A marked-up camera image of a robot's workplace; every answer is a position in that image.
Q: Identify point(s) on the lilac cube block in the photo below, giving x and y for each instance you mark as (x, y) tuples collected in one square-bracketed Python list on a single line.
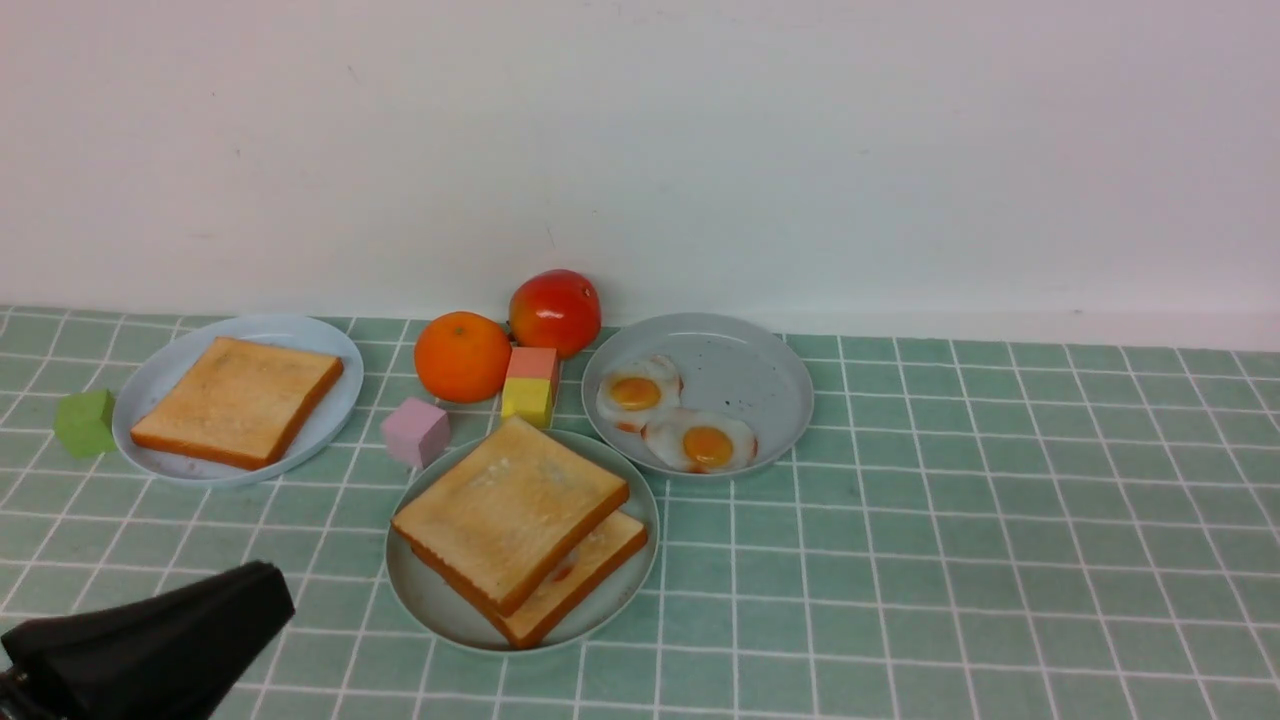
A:
[(416, 433)]

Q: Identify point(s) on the toast slice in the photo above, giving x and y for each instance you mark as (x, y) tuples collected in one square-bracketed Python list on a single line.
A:
[(502, 518), (241, 404), (615, 541)]

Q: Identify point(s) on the red apple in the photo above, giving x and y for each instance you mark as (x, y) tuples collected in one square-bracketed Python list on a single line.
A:
[(559, 309)]

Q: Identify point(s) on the grey egg plate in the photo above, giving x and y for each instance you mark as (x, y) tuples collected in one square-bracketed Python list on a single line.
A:
[(729, 366)]

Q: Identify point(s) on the light blue bread plate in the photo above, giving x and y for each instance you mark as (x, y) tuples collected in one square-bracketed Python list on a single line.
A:
[(160, 374)]

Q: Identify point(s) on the pink cube block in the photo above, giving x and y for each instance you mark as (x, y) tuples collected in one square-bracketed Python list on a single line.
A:
[(534, 363)]

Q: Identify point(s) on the mint green empty plate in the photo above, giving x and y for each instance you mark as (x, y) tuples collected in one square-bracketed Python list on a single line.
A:
[(435, 606)]

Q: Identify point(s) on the yellow cube block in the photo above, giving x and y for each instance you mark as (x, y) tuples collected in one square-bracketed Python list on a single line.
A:
[(530, 399)]

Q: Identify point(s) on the fried egg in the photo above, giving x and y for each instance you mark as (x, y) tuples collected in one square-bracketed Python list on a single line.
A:
[(700, 442), (563, 570), (630, 396)]

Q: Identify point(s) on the green cube block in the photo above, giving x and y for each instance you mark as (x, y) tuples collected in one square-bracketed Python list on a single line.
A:
[(83, 423)]

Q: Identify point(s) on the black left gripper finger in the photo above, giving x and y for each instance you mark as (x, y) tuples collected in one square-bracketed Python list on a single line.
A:
[(172, 656)]

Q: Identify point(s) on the orange fruit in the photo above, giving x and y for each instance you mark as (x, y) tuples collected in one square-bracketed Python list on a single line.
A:
[(463, 357)]

